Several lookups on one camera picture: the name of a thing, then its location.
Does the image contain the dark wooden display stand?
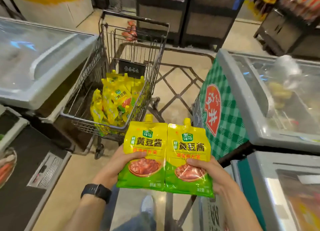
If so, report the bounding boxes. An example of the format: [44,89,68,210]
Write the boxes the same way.
[180,0,245,52]
[135,0,191,47]

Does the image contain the black sign plate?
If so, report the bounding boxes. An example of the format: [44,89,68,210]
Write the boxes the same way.
[118,59,147,79]

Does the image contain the heap of yellow sauce packs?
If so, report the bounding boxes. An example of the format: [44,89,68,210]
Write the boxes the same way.
[90,69,147,134]

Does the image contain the clear plastic bag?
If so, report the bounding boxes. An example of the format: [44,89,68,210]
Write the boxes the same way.
[264,54,303,89]

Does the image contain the person's right forearm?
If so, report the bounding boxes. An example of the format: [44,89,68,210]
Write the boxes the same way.
[219,182,263,231]

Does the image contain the yellow spouted sauce pouch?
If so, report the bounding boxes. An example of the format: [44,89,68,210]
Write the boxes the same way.
[164,118,215,198]
[116,114,169,191]

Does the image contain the red packets on floor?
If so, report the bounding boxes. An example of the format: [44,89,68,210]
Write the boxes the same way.
[121,20,138,42]

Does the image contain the black wrist watch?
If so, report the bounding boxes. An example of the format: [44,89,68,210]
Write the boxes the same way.
[80,183,112,204]

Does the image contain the person's left hand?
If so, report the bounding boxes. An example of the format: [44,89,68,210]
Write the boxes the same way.
[93,144,147,190]

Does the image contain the dark shelf with goods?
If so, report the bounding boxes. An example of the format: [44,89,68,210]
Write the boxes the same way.
[253,0,320,62]

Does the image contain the person's left forearm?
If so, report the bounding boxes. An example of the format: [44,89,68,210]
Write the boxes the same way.
[62,187,111,231]

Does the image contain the white teal chest freezer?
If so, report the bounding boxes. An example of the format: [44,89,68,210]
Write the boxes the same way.
[199,151,320,231]

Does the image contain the black chest freezer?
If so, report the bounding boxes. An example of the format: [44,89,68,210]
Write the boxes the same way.
[0,105,72,231]

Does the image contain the grey glass-lid chest freezer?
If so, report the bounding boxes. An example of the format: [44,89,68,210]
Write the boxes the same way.
[0,16,98,124]

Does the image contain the person's blue jeans leg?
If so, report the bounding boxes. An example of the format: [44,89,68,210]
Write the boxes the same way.
[112,210,157,231]

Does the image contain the person's grey shoe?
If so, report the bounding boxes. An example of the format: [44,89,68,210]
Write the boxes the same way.
[141,195,157,214]

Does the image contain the green checked chest freezer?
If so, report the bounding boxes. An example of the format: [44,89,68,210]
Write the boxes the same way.
[192,48,320,162]

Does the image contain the metal wire shopping cart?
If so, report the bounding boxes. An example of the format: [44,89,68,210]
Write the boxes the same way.
[60,10,171,160]

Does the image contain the white yellow pillar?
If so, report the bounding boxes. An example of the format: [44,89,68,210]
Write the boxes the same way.
[6,0,95,29]

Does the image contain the person's right hand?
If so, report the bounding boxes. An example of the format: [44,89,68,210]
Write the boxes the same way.
[186,156,236,196]

